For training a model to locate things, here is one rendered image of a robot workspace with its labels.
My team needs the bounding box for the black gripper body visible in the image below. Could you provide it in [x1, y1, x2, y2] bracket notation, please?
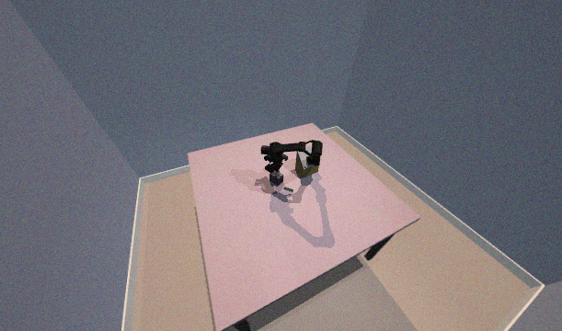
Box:
[265, 154, 288, 173]

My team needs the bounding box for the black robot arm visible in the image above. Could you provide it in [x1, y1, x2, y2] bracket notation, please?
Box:
[260, 140, 323, 166]

